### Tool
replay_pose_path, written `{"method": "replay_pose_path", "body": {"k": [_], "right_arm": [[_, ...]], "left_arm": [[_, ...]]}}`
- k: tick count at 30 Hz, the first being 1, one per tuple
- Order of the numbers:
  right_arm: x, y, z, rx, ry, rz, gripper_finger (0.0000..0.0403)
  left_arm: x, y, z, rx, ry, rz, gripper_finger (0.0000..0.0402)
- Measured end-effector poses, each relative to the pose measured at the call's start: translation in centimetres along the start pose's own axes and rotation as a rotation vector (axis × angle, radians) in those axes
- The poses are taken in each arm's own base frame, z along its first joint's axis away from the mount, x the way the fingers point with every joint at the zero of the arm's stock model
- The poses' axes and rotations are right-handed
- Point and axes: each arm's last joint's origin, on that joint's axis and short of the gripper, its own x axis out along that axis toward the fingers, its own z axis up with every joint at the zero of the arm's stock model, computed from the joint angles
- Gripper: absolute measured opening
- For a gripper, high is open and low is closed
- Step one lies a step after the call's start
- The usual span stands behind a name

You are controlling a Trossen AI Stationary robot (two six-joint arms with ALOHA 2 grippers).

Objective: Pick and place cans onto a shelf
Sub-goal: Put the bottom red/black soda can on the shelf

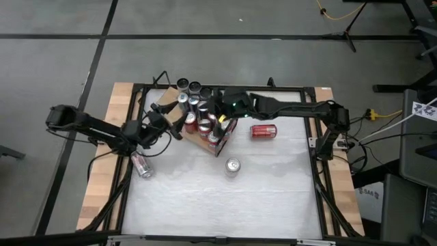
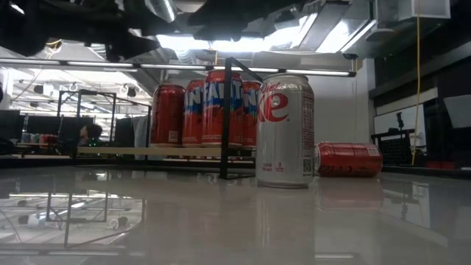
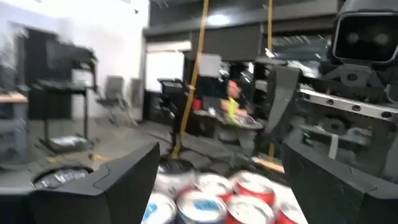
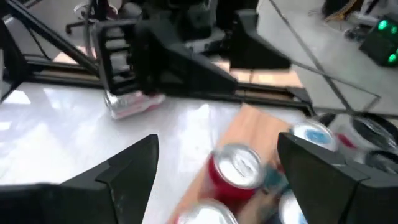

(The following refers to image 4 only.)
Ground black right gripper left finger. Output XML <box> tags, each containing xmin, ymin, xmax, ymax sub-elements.
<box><xmin>95</xmin><ymin>134</ymin><xmax>160</xmax><ymax>224</ymax></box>

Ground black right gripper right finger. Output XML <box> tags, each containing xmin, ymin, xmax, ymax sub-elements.
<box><xmin>277</xmin><ymin>132</ymin><xmax>398</xmax><ymax>224</ymax></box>

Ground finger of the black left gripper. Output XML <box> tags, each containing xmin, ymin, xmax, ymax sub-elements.
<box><xmin>136</xmin><ymin>19</ymin><xmax>239</xmax><ymax>96</ymax></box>
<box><xmin>229</xmin><ymin>8</ymin><xmax>292</xmax><ymax>70</ymax></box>

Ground red Coca-Cola can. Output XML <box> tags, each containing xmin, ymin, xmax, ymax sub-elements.
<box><xmin>206</xmin><ymin>143</ymin><xmax>265</xmax><ymax>203</ymax></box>

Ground red silver slim can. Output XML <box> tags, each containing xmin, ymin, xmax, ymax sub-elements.
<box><xmin>104</xmin><ymin>90</ymin><xmax>166</xmax><ymax>121</ymax></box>

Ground yellow cable bundle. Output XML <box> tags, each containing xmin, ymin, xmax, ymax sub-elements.
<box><xmin>322</xmin><ymin>0</ymin><xmax>366</xmax><ymax>22</ymax></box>

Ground dark chair base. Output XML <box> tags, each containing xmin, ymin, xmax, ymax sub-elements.
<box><xmin>65</xmin><ymin>0</ymin><xmax>121</xmax><ymax>35</ymax></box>

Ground black device with green lights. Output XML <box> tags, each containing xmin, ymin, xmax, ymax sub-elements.
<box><xmin>359</xmin><ymin>15</ymin><xmax>398</xmax><ymax>68</ymax></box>

